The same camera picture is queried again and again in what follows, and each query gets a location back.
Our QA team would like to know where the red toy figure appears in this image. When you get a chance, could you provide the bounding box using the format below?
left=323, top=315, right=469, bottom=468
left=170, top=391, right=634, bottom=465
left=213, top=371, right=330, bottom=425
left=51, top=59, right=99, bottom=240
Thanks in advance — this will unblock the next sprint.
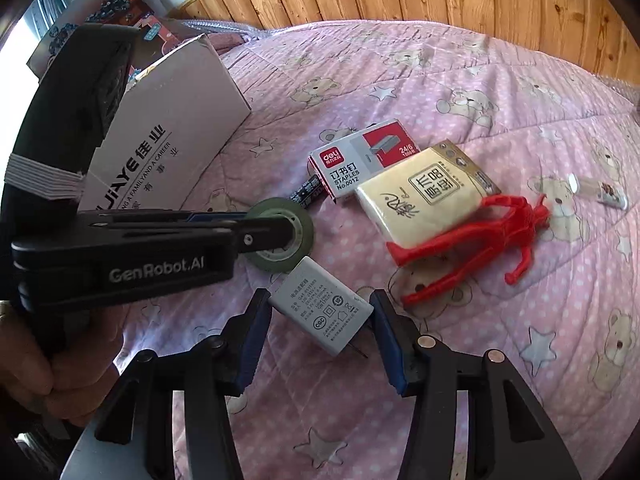
left=385, top=192, right=552, bottom=310

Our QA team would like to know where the red and grey staple box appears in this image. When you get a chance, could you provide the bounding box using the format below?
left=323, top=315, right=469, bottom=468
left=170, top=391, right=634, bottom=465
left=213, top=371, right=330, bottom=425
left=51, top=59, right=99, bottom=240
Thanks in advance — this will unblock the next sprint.
left=307, top=118, right=431, bottom=202

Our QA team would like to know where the grey cardboard box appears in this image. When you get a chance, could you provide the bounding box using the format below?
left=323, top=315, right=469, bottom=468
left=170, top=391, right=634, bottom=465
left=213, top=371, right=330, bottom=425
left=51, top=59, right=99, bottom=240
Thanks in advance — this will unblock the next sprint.
left=75, top=33, right=253, bottom=214

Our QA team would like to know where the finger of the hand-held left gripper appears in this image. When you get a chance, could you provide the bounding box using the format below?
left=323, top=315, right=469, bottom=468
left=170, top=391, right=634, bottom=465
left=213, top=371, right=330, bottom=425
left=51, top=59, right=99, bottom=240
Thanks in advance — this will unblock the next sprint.
left=75, top=211, right=297, bottom=257
left=186, top=211, right=252, bottom=224

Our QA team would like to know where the white power adapter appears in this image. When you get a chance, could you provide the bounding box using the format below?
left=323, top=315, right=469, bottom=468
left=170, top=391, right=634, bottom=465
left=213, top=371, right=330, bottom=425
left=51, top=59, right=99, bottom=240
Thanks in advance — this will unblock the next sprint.
left=267, top=256, right=375, bottom=360

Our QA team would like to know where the person's left hand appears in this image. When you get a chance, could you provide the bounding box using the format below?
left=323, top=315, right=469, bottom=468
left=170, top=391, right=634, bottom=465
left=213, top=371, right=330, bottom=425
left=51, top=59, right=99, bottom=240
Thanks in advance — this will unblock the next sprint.
left=0, top=300, right=128, bottom=423

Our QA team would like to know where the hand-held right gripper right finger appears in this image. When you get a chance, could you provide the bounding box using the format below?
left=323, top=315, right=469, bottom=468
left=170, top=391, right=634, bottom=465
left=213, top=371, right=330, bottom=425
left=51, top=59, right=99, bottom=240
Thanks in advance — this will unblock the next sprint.
left=369, top=289, right=583, bottom=480

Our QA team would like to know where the green tape roll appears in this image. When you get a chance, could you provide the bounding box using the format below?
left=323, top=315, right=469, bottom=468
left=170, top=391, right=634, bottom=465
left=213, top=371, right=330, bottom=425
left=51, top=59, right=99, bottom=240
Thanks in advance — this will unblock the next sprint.
left=242, top=198, right=316, bottom=275

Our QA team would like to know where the beige tissue pack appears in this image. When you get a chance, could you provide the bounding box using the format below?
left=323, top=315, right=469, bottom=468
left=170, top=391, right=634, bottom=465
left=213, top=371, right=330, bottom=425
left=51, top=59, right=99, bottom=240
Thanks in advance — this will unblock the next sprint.
left=354, top=140, right=502, bottom=251

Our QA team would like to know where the pink bear printed blanket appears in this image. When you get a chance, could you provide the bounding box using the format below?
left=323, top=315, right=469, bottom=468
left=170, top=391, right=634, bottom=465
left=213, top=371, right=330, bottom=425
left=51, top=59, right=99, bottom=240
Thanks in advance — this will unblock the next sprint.
left=107, top=19, right=640, bottom=480

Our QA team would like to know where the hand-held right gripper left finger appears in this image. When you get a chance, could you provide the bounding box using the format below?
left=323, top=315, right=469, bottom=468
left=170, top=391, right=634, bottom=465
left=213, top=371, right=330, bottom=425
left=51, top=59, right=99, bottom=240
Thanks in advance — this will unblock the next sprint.
left=92, top=287, right=273, bottom=480

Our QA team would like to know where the small clear floral tube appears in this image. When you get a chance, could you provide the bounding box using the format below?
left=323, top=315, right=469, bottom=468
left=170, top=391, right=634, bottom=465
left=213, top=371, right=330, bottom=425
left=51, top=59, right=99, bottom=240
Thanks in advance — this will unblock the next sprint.
left=567, top=172, right=629, bottom=211

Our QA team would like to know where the small black battery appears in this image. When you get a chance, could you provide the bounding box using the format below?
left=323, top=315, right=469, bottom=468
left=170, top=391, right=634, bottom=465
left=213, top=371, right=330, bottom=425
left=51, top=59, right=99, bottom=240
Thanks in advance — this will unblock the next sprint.
left=290, top=174, right=324, bottom=210

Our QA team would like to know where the bubble wrap sheet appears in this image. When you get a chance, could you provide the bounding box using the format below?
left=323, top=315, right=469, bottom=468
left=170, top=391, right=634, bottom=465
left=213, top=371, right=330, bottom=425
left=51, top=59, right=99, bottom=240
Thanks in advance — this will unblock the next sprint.
left=177, top=17, right=286, bottom=51

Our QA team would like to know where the colourful toy box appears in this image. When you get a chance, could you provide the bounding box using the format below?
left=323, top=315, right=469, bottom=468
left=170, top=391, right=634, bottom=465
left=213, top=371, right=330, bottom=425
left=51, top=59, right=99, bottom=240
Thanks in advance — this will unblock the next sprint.
left=26, top=0, right=201, bottom=88

